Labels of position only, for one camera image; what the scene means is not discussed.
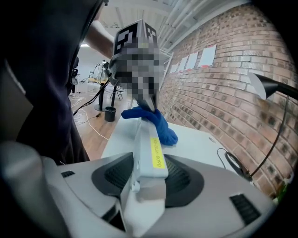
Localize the black round bin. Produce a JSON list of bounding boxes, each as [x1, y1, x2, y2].
[[104, 106, 117, 122]]

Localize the blue cloth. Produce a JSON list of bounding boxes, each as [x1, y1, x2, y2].
[[121, 106, 179, 147]]

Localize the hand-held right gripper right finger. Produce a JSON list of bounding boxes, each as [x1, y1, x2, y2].
[[139, 153, 277, 238]]

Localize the person's left forearm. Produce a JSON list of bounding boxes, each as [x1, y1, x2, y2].
[[86, 20, 115, 59]]

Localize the coiled white floor cable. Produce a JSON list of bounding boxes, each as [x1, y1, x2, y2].
[[70, 94, 109, 141]]

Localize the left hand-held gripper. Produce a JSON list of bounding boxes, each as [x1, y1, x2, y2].
[[103, 19, 165, 113]]

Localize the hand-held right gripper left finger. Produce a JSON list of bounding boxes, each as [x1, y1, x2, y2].
[[57, 152, 135, 233]]

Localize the white metal shelf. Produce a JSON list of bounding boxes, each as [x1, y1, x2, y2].
[[159, 47, 174, 79]]

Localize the wooden desk black legs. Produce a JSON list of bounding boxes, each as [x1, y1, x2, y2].
[[88, 76, 122, 112]]

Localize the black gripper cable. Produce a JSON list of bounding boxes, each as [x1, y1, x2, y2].
[[73, 79, 110, 116]]

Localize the black desk lamp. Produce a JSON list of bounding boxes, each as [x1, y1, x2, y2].
[[224, 72, 298, 184]]

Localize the person's dark clothing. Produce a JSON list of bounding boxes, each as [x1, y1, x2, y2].
[[0, 0, 103, 166]]

